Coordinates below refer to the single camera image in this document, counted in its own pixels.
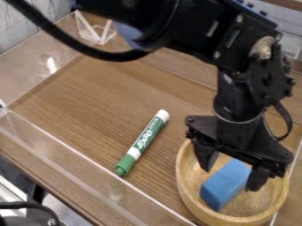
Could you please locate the brown wooden bowl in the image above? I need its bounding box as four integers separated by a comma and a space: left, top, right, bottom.
176, 139, 288, 226

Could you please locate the blue foam block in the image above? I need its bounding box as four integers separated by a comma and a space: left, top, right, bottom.
199, 159, 251, 212

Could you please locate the black cable lower left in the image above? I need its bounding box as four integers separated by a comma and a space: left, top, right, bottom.
0, 201, 60, 226

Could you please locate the green dry erase marker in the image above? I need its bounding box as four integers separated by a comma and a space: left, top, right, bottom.
116, 109, 169, 177

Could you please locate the clear acrylic tray wall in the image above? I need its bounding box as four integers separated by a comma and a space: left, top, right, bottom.
0, 9, 302, 226

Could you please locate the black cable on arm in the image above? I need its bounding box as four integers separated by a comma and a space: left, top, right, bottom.
4, 0, 151, 63

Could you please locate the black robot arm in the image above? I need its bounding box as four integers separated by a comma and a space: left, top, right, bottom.
78, 0, 295, 192

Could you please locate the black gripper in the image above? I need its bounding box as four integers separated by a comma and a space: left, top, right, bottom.
185, 116, 294, 192

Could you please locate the black metal table bracket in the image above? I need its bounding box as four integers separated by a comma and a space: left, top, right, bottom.
25, 184, 72, 226

